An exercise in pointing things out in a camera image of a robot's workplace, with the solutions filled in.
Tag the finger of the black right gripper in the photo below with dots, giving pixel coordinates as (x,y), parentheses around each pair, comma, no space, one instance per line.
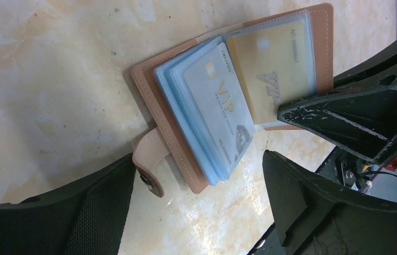
(359,114)

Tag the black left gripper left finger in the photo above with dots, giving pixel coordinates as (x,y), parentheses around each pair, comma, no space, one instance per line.
(86,216)

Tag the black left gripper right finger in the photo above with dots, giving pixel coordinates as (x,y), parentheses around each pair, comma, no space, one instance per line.
(314,215)

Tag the brown leather card holder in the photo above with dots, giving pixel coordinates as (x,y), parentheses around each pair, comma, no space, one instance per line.
(180,130)

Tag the silver VIP credit card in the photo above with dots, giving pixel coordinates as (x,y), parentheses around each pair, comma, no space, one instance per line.
(214,85)

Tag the gold VIP credit card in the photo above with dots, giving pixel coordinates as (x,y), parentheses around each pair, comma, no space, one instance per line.
(275,65)

